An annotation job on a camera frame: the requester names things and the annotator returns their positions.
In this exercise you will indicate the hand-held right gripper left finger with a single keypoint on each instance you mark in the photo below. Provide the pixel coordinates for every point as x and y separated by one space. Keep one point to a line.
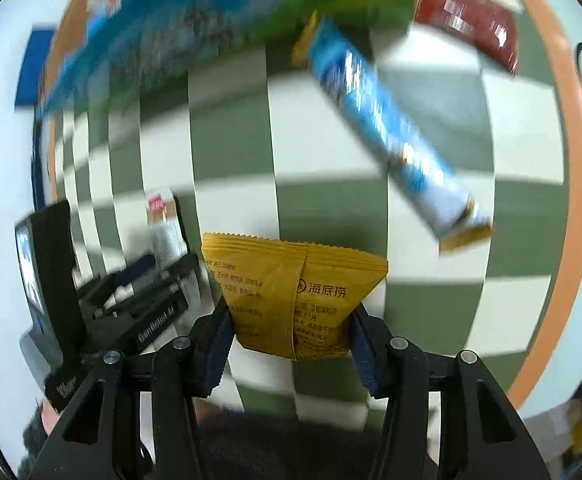
213 355

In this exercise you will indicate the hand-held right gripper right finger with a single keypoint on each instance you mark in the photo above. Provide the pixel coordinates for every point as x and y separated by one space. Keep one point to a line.
366 355

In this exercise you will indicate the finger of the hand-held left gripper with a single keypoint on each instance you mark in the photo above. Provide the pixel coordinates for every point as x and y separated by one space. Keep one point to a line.
133 270
183 269

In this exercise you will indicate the small clear snack packet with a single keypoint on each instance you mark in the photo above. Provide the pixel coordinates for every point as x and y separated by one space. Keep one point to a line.
163 225

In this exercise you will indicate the yellow snack packet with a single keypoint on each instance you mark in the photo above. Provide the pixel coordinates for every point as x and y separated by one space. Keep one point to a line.
303 45
281 300

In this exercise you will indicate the cardboard box with blue print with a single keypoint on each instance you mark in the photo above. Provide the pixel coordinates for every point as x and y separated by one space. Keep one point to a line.
196 20

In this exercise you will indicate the person's dark fleece clothing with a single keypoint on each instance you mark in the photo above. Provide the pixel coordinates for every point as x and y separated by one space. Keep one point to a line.
281 450

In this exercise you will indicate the green white checkered tablecloth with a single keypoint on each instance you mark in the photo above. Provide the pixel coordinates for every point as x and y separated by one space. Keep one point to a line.
321 170

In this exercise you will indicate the blue cushion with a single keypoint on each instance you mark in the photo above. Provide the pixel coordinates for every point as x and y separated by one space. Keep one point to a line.
31 67

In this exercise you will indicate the blue white tube snack packet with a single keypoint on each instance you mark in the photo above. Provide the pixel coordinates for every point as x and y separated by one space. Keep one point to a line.
386 125

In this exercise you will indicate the dark red snack packet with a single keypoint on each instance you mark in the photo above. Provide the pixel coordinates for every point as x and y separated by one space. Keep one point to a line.
466 15

